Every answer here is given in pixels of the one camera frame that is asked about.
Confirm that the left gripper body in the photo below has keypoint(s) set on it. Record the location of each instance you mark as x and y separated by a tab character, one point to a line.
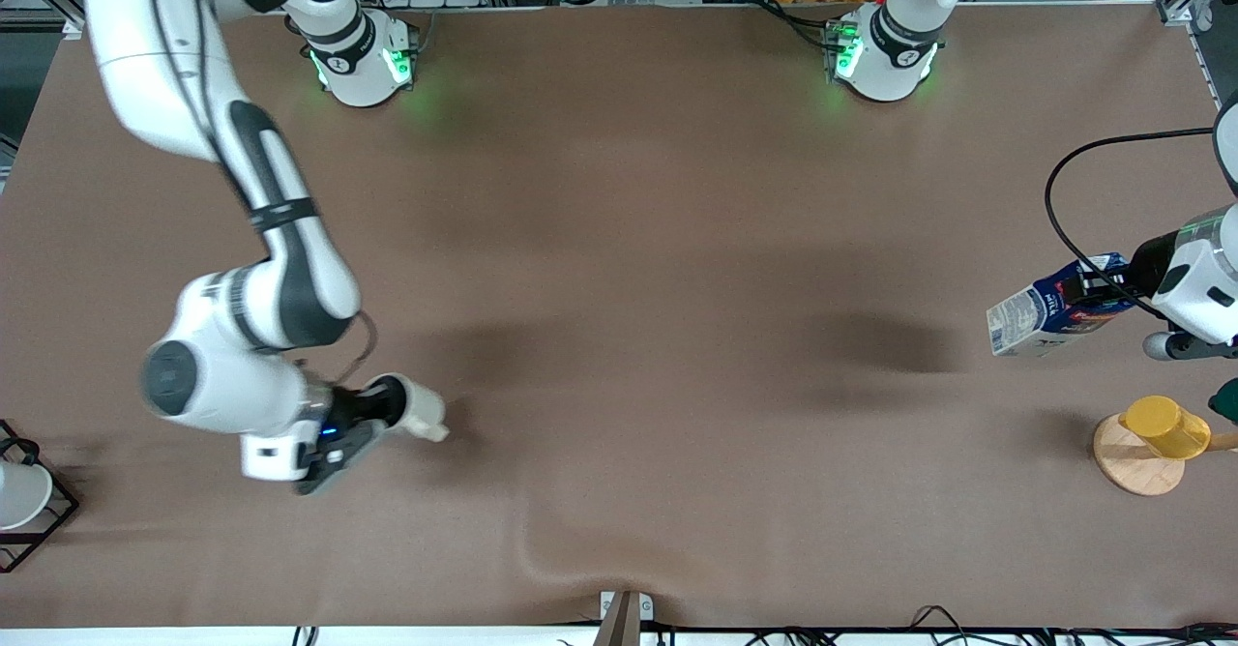
1148	262

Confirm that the cream cup with grey inside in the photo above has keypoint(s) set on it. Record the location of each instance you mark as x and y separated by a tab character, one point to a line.
424	412

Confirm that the blue and white milk carton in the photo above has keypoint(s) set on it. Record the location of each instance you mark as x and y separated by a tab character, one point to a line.
1030	322

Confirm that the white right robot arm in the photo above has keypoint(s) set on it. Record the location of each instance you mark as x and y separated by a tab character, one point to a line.
290	269

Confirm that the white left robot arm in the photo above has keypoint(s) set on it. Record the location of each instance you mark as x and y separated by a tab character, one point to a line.
885	56

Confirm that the yellow cup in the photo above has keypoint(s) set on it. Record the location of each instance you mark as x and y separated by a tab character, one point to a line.
1165	425

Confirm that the white cup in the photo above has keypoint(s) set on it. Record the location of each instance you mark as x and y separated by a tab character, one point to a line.
19	496

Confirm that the dark green object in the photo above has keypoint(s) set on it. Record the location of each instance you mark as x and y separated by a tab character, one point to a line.
1226	402

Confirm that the wooden mug stand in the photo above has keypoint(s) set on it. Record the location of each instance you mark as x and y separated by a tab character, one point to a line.
1136	467

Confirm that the metal table bracket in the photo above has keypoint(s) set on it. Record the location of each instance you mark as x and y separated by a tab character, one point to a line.
622	612

